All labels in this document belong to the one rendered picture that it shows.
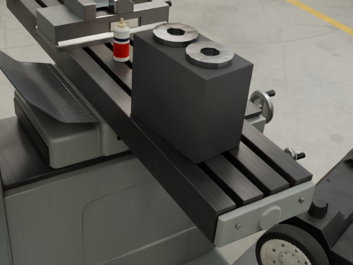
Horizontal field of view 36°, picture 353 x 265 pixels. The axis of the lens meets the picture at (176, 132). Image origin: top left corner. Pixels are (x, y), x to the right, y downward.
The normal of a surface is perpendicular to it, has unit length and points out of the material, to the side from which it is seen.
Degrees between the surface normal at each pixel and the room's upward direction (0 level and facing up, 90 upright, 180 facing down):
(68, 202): 90
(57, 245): 90
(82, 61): 0
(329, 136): 0
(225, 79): 90
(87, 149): 90
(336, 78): 0
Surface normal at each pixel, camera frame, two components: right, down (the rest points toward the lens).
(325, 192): 0.07, -0.82
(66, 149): 0.52, 0.51
